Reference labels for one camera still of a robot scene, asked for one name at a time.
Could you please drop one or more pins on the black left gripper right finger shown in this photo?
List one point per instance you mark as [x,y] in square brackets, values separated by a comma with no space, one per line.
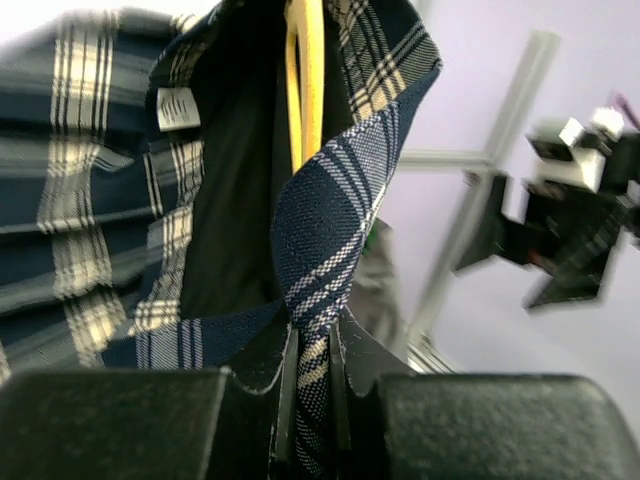
[391,422]

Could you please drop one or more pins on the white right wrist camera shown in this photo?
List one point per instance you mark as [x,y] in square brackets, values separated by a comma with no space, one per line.
[572,154]

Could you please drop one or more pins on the yellow plastic hanger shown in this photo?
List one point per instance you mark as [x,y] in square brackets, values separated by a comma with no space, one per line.
[305,77]

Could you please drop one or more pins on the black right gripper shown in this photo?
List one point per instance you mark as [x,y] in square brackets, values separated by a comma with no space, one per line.
[567,231]

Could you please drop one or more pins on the navy white plaid skirt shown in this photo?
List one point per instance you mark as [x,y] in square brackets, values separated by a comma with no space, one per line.
[150,217]

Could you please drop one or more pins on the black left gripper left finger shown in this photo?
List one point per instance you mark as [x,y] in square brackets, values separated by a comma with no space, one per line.
[231,423]

